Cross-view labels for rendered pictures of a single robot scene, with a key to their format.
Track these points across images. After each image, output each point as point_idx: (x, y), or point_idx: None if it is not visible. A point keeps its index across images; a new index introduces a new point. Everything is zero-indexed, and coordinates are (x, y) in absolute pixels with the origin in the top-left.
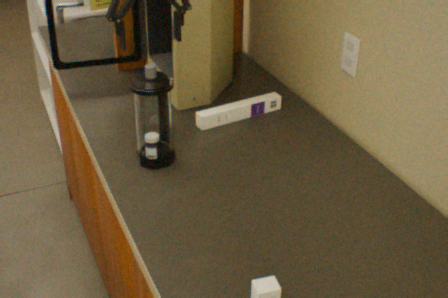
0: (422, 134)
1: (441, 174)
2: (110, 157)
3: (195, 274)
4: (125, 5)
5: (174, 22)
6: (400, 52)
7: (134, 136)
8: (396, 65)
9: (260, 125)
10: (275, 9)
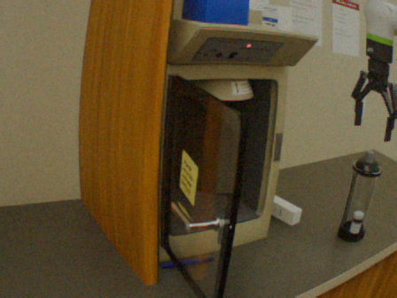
0: (319, 127)
1: (330, 140)
2: (360, 254)
3: None
4: (391, 103)
5: (358, 112)
6: (301, 87)
7: (325, 250)
8: (299, 97)
9: None
10: None
